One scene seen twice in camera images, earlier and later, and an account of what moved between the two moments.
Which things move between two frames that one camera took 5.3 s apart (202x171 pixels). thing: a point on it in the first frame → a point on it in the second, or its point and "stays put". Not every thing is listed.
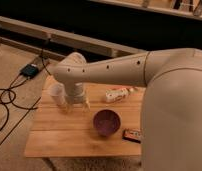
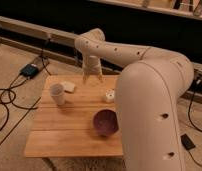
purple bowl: x=106 y=122 stays put
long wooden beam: x=86 y=43 stays put
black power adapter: x=29 y=71 stays put
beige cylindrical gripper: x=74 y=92 → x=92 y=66
